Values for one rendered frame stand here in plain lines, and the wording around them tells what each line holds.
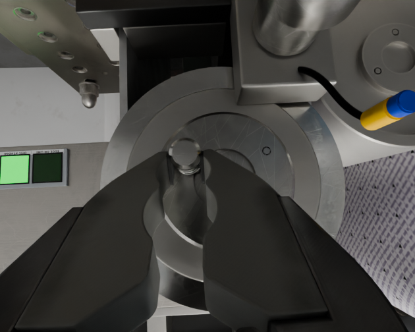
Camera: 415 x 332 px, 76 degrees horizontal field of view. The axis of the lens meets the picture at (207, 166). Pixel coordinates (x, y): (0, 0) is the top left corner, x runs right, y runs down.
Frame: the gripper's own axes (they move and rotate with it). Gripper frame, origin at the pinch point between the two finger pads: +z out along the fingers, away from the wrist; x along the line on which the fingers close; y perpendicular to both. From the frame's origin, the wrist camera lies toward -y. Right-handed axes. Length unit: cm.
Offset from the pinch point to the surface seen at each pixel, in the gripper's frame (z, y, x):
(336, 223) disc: 0.5, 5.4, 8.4
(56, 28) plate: 28.5, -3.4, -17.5
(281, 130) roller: 3.8, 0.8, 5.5
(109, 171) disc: 2.9, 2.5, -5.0
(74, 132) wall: 204, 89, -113
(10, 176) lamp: 30, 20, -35
